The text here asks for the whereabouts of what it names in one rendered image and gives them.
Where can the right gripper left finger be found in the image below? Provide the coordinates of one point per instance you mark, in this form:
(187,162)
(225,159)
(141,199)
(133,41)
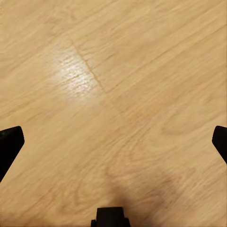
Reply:
(11,142)

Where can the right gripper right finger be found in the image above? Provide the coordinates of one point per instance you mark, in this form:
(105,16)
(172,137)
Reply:
(220,141)

